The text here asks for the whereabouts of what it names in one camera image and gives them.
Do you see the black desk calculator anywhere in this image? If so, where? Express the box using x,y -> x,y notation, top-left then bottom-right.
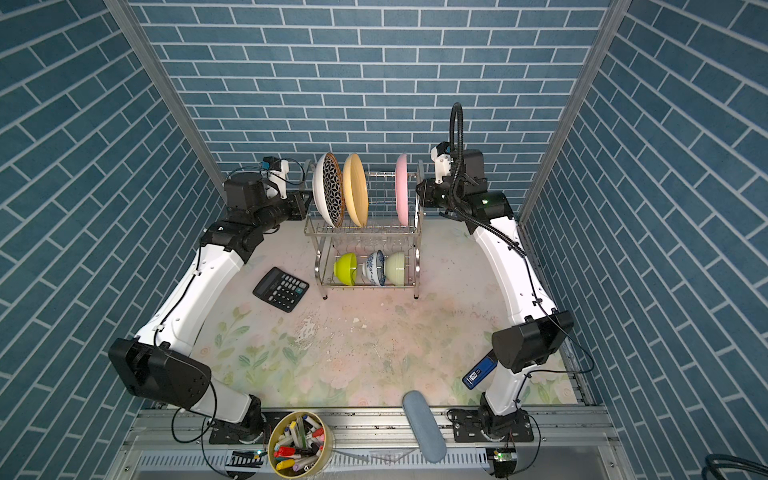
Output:
252,267 -> 309,313

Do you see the lime green small bowl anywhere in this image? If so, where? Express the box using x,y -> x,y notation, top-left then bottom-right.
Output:
334,252 -> 357,286

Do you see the black corrugated cable hose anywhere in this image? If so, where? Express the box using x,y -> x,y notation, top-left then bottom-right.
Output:
448,101 -> 466,181

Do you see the white patterned large bowl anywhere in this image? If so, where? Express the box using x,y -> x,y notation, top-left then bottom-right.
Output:
312,152 -> 344,228

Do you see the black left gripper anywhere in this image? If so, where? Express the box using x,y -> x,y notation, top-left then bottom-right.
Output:
250,188 -> 313,236

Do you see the pink plastic plate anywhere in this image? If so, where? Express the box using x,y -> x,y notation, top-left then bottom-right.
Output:
395,154 -> 409,227

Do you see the blue card device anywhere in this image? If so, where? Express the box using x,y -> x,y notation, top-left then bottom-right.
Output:
462,350 -> 498,390

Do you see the aluminium corner frame post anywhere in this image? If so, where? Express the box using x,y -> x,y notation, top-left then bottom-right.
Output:
104,0 -> 226,199
518,0 -> 631,225

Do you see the aluminium corner frame post right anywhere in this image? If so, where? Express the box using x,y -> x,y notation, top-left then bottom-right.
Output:
518,0 -> 631,225

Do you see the aluminium corner frame post left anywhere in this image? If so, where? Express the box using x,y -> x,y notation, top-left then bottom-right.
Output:
104,0 -> 226,199

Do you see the blue floral white bowl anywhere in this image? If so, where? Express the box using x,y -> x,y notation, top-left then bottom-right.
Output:
363,250 -> 386,287

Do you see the yellow tin pen holder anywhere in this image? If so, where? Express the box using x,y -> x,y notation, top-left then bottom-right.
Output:
267,411 -> 333,479

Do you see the yellow plastic plate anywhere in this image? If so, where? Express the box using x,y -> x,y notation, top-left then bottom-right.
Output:
342,154 -> 369,228

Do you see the grey blue oval case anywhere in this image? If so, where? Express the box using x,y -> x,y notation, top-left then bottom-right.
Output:
402,390 -> 447,464

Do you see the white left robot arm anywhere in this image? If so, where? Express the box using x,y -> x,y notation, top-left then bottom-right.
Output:
108,172 -> 312,436

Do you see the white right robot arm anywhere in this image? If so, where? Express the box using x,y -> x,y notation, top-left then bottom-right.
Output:
416,179 -> 573,418

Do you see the pale green small bowl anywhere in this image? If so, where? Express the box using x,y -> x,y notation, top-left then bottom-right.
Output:
384,252 -> 406,287

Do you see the black cable bottom right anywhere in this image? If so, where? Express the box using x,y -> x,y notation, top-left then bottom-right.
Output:
701,453 -> 768,480

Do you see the steel two-tier dish rack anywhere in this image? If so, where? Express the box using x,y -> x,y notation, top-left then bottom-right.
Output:
304,153 -> 424,299

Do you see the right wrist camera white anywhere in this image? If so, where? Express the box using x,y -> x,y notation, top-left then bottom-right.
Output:
430,141 -> 453,185

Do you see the aluminium front rail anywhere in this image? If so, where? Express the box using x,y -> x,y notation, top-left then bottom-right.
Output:
106,405 -> 634,479

